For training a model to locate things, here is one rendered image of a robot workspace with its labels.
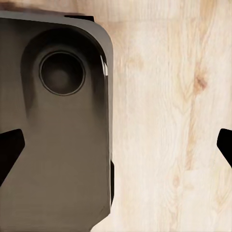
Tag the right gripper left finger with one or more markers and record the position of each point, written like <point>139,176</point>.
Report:
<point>12,144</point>

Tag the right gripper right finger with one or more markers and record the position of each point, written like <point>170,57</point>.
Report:
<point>224,143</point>

